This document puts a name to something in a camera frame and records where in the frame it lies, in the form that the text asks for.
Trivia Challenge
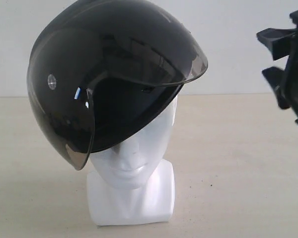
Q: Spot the white mannequin head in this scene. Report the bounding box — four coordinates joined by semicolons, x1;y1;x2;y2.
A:
86;99;177;226

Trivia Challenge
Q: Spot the black helmet with tinted visor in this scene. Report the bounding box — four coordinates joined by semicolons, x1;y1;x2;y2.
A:
26;0;208;170

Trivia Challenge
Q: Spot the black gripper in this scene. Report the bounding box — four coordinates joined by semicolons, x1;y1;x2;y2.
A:
256;10;298;125

